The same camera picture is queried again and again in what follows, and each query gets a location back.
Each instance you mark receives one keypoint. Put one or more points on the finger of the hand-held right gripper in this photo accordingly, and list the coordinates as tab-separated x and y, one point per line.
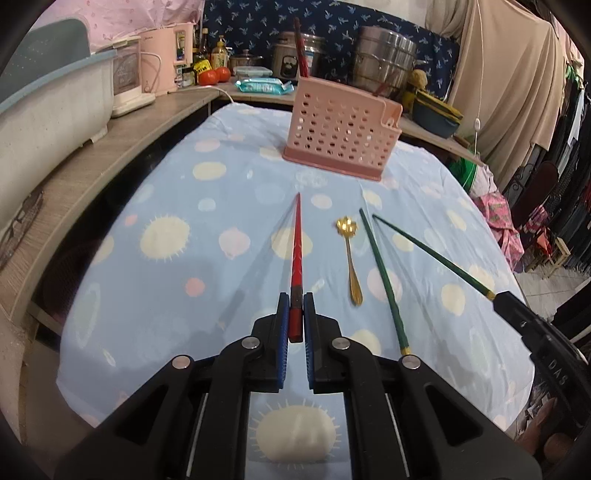
512	307

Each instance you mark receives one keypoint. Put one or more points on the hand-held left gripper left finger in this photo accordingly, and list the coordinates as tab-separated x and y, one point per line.
282	341

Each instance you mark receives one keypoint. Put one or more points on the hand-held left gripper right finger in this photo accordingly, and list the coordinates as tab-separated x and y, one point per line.
310	341

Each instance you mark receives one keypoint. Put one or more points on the green chopstick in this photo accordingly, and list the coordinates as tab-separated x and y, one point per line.
400	330
461	273

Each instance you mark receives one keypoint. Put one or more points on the pink perforated utensil basket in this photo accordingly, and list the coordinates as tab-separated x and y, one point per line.
332	129

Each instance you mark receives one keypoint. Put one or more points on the dark maroon chopstick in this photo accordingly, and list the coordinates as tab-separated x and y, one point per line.
381	88
300	50

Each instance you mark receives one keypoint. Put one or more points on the person's right hand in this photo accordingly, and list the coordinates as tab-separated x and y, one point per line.
549	434

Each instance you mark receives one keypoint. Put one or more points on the small wooden stool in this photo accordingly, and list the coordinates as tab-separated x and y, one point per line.
554	251

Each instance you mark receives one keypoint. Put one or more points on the pink floral cloth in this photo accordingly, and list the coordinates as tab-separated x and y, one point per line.
498	217

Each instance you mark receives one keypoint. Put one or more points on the gold flower spoon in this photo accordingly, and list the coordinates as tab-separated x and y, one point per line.
344	226

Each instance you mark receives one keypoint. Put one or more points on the green plastic bag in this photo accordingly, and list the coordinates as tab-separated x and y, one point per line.
461	171

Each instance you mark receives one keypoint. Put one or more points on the hanging dark clothes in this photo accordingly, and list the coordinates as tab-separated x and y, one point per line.
570	161

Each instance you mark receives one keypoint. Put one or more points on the stack of blue bowls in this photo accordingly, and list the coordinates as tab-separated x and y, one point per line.
434	115

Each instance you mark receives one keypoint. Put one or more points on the beige curtain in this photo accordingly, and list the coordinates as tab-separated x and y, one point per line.
508	69

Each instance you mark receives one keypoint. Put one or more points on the yellow brown lump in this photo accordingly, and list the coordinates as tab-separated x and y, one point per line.
418	78

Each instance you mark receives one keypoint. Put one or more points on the wooden counter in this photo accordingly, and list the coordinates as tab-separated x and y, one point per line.
115	152

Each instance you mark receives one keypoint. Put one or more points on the blue wet wipes pack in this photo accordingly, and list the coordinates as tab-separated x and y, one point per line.
264	86

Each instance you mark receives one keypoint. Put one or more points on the glass container with lid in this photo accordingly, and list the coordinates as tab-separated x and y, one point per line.
251	71

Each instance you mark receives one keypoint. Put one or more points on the red tomato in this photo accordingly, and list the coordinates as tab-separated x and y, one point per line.
207	77
223	74

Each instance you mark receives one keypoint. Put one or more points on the large steel steamer pot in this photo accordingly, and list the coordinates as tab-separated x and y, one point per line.
385	60

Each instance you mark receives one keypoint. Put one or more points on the silver rice cooker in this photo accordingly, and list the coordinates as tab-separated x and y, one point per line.
288	60

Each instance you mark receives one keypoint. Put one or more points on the small lidded steel pot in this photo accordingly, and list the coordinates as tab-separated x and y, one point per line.
244	60

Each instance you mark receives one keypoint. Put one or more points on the yellow packet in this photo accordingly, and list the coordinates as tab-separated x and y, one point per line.
202	68

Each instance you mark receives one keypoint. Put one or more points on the white kitchen appliance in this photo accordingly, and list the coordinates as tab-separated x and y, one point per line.
129	97

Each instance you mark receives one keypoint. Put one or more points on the black eyeglasses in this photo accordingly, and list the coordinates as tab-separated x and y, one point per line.
18	221

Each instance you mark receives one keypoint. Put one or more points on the yellow label bottle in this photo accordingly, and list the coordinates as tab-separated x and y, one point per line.
220	53

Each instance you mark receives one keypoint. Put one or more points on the pink electric kettle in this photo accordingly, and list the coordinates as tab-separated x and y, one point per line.
161	60

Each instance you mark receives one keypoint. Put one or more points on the dark glass bottle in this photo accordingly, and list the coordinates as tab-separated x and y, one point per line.
203	44

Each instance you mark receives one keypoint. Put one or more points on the grey-blue plastic dish rack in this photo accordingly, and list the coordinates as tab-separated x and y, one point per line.
46	129

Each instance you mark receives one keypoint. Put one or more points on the navy printed cloth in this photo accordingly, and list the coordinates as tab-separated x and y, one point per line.
258	23

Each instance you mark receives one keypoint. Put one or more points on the pink dotted curtain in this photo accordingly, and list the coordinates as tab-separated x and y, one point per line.
115	18

